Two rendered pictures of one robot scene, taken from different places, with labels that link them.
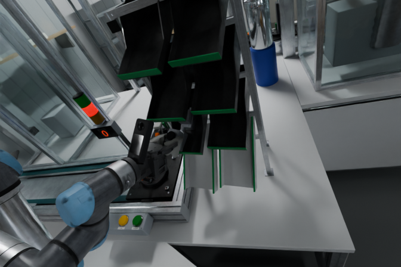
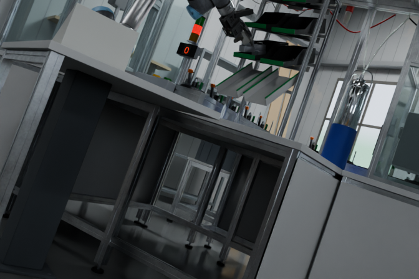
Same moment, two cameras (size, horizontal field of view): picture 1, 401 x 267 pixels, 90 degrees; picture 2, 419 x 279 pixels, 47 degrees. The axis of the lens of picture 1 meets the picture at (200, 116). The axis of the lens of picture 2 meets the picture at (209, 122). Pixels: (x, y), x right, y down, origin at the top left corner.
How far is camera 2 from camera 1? 2.07 m
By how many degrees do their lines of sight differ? 42
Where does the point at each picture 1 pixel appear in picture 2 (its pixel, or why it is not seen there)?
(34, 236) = (141, 15)
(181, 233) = not seen: hidden behind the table
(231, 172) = (257, 96)
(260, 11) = (356, 90)
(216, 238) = not seen: hidden behind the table
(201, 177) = (232, 91)
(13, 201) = not seen: outside the picture
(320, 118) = (355, 200)
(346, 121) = (378, 219)
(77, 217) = not seen: outside the picture
